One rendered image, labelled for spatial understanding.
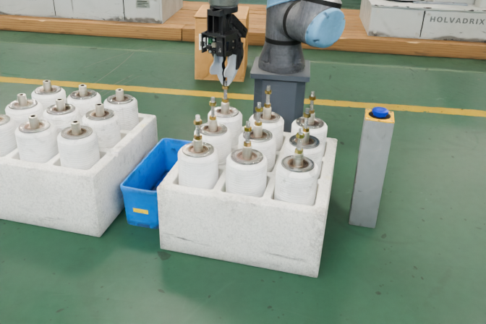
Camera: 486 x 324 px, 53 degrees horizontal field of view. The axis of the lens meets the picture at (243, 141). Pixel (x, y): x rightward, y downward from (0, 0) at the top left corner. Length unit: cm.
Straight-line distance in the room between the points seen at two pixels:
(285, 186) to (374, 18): 205
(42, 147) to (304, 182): 66
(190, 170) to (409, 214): 66
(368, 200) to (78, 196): 74
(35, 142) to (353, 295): 84
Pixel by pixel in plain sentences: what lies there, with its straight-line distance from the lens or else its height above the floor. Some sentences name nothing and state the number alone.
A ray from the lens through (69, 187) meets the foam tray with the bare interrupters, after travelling 126.
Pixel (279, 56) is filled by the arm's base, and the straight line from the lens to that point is 152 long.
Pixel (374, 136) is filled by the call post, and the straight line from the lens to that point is 123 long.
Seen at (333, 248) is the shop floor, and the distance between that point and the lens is 127.
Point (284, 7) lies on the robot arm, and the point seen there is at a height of 50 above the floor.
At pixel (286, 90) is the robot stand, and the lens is 154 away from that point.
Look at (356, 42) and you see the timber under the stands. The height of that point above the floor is 6.
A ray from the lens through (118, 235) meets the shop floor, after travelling 131.
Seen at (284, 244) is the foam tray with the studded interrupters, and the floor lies 8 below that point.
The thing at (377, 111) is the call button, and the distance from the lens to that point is 123.
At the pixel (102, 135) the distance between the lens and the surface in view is 134.
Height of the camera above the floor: 78
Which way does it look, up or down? 27 degrees down
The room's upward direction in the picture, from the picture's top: 2 degrees clockwise
